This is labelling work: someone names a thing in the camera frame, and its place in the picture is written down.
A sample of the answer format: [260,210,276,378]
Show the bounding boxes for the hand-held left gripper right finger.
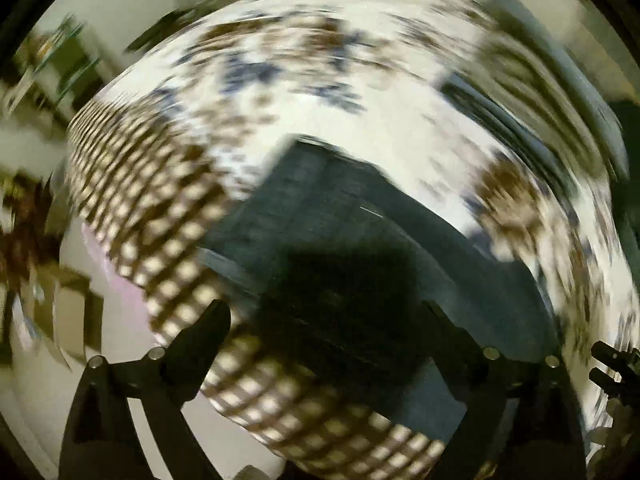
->
[422,300,587,480]

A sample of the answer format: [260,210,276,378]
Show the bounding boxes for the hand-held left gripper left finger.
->
[58,299,233,480]

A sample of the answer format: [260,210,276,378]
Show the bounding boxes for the floral checkered printed blanket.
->
[64,0,632,480]

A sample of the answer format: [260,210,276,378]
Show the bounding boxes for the shelf with green items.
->
[4,14,108,116]

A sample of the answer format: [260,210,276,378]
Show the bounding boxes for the dark grey pants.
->
[199,134,559,442]

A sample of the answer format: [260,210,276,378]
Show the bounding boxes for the brown wooden furniture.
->
[0,170,66,311]

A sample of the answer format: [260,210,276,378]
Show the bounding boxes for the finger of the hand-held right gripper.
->
[591,340,640,368]
[588,367,640,400]

